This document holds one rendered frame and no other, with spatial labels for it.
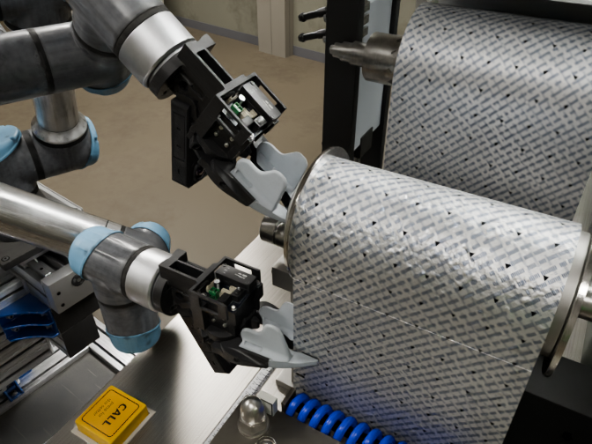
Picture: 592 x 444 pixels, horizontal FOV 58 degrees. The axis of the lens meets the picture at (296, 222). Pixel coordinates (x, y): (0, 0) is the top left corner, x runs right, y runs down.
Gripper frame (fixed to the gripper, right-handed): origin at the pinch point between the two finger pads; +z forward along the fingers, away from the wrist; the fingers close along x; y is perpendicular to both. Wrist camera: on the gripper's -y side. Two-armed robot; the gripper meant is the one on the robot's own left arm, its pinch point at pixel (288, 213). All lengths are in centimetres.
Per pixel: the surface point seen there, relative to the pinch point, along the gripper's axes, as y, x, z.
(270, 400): -10.8, -11.6, 14.5
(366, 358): 1.4, -7.2, 16.3
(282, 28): -209, 346, -96
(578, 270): 23.8, -3.8, 17.7
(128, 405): -35.0, -14.7, 5.7
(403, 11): -121, 342, -33
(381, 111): -6.6, 40.2, -0.5
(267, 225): -5.3, 1.3, -0.4
